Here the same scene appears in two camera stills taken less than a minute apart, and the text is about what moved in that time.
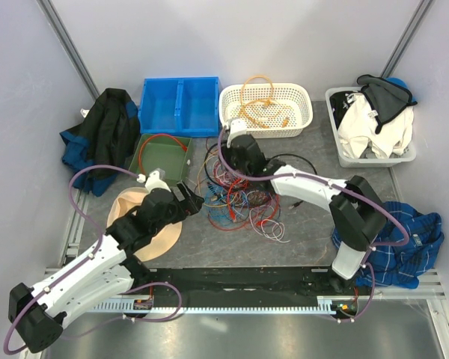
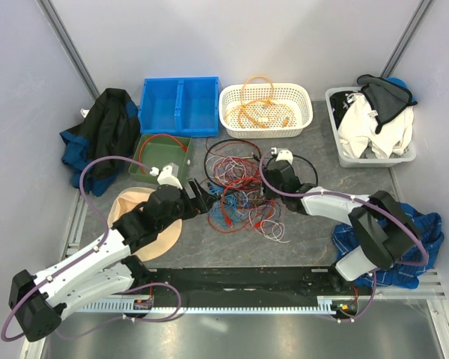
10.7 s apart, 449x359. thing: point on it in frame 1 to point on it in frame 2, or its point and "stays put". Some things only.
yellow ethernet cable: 269,102 stays put
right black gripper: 226,153 to 268,192
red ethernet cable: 180,143 stays put
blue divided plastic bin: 180,105 stays put
